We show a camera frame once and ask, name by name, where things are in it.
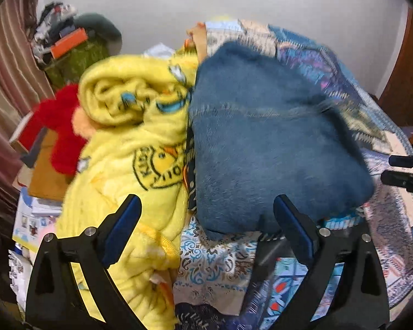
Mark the blue denim jacket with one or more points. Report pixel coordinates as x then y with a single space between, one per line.
262 130

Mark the yellow cartoon fleece blanket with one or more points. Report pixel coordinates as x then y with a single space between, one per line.
141 106

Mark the green patterned storage box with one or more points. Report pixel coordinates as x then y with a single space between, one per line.
69 68

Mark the red plush toy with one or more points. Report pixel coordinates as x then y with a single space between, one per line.
56 114

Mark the orange box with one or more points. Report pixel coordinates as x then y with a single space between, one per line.
68 42

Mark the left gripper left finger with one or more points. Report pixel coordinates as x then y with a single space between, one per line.
53 299

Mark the striped red gold curtain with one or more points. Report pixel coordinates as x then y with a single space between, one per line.
22 86

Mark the blue patchwork bedspread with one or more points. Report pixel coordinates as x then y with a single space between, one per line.
244 280

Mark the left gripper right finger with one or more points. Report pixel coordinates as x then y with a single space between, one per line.
360 300

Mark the dark green cushion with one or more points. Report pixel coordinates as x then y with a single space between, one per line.
102 27

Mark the pile of clothes in corner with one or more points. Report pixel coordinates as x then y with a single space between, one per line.
54 18

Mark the wooden door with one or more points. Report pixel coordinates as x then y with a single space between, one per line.
397 98

